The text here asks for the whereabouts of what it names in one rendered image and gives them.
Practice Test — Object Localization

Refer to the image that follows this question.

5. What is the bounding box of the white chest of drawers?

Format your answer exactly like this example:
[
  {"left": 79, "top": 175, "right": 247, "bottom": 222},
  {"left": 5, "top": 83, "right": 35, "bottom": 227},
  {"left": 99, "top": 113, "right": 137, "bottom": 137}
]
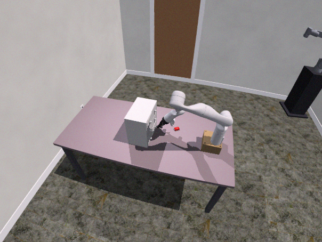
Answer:
[{"left": 124, "top": 97, "right": 157, "bottom": 148}]

